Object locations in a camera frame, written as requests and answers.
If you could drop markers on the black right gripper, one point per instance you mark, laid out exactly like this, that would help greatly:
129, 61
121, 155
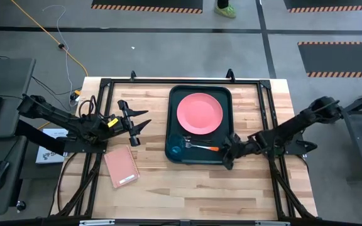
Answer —
245, 147

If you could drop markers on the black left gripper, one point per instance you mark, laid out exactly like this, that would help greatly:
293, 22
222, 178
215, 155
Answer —
121, 124

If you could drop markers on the pink round plate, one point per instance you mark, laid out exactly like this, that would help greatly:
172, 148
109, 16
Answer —
200, 113

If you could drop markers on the teal translucent plastic cup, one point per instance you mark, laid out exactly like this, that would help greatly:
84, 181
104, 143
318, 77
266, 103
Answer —
177, 148

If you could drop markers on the pink spiral notebook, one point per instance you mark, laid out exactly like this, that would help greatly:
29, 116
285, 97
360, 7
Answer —
122, 167

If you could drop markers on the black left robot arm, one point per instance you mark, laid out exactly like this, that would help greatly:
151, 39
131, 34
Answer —
61, 120

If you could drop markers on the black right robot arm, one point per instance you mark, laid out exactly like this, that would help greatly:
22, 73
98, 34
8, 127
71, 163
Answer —
294, 127

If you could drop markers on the dark green plastic tray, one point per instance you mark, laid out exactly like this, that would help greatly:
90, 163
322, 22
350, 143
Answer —
200, 158

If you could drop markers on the black floor tape line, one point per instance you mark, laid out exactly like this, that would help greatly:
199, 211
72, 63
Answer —
267, 47
121, 30

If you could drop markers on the white paper booklet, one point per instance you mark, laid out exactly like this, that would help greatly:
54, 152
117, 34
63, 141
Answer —
47, 157

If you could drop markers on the black flat bar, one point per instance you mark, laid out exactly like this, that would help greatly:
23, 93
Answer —
39, 138

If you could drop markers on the black hazard-striped floor mat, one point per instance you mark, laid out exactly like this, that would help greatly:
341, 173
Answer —
335, 3
146, 3
341, 58

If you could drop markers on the black metal stand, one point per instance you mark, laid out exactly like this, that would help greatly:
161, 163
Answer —
355, 138

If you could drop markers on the grey desk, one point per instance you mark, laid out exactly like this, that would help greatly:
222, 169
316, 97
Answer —
8, 81

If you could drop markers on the person's shoe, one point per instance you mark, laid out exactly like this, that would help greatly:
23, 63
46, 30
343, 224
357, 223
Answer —
225, 11

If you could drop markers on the black caster wheel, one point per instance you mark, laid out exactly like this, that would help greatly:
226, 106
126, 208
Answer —
21, 205

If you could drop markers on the black metal table frame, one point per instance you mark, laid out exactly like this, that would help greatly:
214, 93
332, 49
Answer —
184, 81

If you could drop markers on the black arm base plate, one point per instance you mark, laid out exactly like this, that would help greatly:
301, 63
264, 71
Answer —
306, 147
83, 147

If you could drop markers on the silver metal bracket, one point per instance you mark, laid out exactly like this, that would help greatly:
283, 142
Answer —
272, 223
96, 223

